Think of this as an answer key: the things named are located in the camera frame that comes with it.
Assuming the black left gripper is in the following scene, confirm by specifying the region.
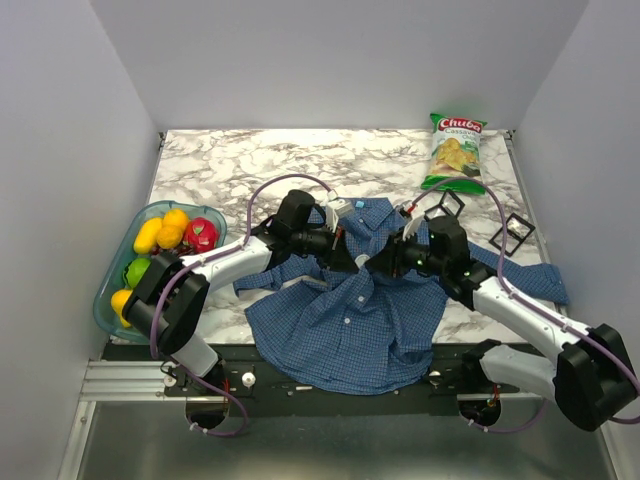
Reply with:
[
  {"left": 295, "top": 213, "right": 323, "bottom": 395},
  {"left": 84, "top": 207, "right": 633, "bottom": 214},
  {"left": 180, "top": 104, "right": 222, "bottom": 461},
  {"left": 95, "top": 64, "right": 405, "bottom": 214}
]
[{"left": 291, "top": 222, "right": 360, "bottom": 275}]

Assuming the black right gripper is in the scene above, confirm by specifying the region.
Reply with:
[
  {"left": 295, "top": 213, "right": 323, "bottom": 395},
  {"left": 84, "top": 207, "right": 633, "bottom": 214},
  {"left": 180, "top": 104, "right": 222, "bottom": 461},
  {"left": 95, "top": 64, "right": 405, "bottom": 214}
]
[{"left": 364, "top": 225, "right": 447, "bottom": 278}]

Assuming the blue checked shirt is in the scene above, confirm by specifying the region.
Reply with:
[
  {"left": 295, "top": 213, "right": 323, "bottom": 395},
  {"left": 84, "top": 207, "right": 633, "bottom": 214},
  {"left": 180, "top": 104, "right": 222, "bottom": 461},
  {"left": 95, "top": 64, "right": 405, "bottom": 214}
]
[{"left": 232, "top": 197, "right": 570, "bottom": 397}]

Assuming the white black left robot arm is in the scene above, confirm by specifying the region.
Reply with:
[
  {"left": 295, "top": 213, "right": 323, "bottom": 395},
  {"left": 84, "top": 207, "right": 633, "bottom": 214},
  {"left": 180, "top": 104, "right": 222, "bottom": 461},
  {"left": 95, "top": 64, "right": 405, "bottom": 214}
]
[{"left": 121, "top": 190, "right": 359, "bottom": 395}]

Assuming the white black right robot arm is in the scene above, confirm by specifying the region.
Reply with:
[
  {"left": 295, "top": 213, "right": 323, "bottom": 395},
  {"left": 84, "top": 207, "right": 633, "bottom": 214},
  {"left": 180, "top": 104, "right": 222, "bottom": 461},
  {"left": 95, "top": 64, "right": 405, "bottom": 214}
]
[{"left": 365, "top": 216, "right": 639, "bottom": 431}]

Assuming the green cassava chips bag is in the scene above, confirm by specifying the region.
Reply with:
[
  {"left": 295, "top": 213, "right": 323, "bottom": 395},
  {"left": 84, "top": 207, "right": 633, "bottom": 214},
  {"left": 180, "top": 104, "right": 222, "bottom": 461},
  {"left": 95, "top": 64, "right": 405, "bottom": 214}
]
[{"left": 421, "top": 113, "right": 486, "bottom": 195}]

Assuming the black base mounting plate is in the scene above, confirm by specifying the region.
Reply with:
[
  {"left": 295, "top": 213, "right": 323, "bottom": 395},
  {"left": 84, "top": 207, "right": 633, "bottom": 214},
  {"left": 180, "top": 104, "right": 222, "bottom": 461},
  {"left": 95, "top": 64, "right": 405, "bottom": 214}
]
[{"left": 161, "top": 345, "right": 501, "bottom": 426}]

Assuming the orange fruit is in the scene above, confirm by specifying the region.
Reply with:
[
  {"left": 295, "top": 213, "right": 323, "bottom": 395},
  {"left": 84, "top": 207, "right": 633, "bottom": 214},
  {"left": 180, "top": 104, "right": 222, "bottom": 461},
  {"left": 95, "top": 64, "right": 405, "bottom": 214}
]
[
  {"left": 162, "top": 208, "right": 190, "bottom": 232},
  {"left": 156, "top": 225, "right": 184, "bottom": 250}
]

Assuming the yellow mango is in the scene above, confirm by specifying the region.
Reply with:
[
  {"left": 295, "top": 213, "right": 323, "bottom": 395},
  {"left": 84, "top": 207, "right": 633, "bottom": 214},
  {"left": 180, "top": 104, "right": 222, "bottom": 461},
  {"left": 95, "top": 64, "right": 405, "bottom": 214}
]
[{"left": 133, "top": 217, "right": 163, "bottom": 255}]

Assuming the yellow pear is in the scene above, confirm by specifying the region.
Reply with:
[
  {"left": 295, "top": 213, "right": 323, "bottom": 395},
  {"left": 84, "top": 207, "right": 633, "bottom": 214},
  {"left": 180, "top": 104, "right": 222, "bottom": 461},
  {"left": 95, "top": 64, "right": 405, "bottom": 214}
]
[{"left": 110, "top": 289, "right": 132, "bottom": 328}]

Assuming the teal plastic fruit basket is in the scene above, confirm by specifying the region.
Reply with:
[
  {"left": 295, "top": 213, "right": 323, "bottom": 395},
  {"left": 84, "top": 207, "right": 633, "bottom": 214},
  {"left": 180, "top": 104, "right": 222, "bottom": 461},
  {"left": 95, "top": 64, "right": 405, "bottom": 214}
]
[{"left": 93, "top": 200, "right": 227, "bottom": 345}]

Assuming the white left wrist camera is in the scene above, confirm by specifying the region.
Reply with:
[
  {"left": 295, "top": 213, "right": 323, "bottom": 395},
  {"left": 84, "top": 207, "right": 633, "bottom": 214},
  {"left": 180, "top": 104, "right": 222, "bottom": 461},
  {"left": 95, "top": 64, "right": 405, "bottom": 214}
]
[{"left": 324, "top": 190, "right": 354, "bottom": 233}]

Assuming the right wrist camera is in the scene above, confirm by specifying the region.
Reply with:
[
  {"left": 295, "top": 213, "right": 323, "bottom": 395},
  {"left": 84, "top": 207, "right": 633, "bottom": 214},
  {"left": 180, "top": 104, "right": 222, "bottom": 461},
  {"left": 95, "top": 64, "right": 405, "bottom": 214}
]
[{"left": 397, "top": 201, "right": 426, "bottom": 241}]

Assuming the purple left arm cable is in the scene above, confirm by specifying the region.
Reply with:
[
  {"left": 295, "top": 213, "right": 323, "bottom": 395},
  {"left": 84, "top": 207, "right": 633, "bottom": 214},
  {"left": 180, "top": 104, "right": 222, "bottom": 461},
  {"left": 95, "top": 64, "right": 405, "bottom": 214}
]
[{"left": 148, "top": 173, "right": 336, "bottom": 438}]

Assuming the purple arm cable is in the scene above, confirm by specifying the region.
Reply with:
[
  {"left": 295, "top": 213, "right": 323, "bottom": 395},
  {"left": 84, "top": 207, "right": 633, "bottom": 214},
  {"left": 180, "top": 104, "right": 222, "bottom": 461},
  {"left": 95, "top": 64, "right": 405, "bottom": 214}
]
[
  {"left": 148, "top": 173, "right": 336, "bottom": 438},
  {"left": 404, "top": 175, "right": 640, "bottom": 434}
]

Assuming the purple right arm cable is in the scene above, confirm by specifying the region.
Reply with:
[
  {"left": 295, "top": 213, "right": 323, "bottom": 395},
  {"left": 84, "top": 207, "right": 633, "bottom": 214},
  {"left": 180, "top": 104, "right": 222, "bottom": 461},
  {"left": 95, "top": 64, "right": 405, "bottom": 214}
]
[{"left": 404, "top": 175, "right": 640, "bottom": 434}]

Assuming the aluminium frame rail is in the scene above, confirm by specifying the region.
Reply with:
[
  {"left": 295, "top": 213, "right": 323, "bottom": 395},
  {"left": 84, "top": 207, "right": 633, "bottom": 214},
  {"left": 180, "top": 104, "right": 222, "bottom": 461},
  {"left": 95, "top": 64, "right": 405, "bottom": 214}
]
[{"left": 79, "top": 359, "right": 176, "bottom": 402}]

